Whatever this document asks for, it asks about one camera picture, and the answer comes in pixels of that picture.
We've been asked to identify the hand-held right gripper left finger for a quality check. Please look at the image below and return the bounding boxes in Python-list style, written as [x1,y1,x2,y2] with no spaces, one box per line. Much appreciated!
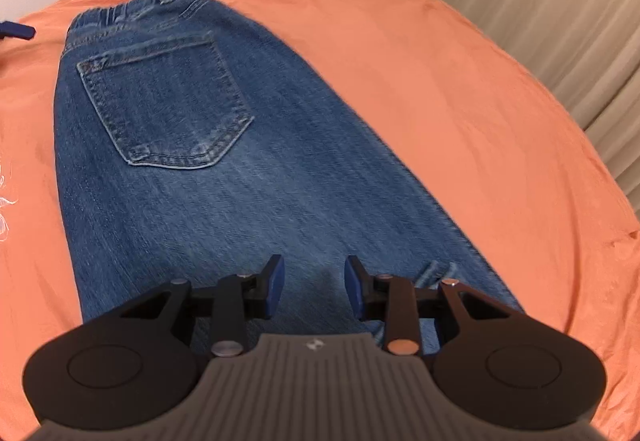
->
[119,254,286,358]

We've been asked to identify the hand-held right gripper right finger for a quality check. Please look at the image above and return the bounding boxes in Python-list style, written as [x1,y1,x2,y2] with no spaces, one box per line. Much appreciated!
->
[344,254,512,356]

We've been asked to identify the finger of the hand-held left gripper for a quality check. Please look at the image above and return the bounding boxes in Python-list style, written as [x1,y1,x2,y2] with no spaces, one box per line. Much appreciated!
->
[0,20,36,41]

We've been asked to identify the blue denim pants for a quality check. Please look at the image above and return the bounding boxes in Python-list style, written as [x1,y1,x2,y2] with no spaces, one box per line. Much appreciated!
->
[52,0,527,358]

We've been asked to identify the orange bed sheet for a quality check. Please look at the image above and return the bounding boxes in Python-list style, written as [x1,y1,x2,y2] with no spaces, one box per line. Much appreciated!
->
[0,0,640,441]

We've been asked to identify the beige pleated curtain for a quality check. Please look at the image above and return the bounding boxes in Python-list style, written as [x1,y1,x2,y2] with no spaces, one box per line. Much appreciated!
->
[360,0,640,234]

